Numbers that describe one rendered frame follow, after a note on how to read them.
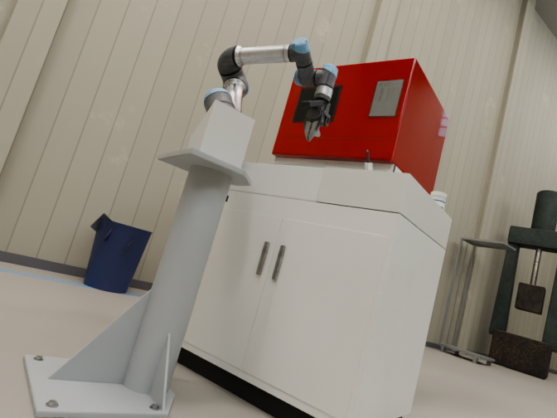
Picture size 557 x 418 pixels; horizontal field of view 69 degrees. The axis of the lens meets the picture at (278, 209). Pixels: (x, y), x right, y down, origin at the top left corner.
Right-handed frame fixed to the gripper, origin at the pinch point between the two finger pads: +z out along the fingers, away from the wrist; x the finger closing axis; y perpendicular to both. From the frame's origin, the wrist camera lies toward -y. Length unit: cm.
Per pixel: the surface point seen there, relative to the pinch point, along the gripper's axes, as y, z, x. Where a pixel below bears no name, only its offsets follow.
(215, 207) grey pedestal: -37, 43, 4
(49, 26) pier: -27, -79, 262
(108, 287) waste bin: 54, 107, 192
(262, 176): -4.0, 20.6, 16.0
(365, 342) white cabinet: -4, 74, -49
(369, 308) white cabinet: -4, 63, -47
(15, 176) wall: -10, 43, 267
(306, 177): -4.0, 19.4, -7.6
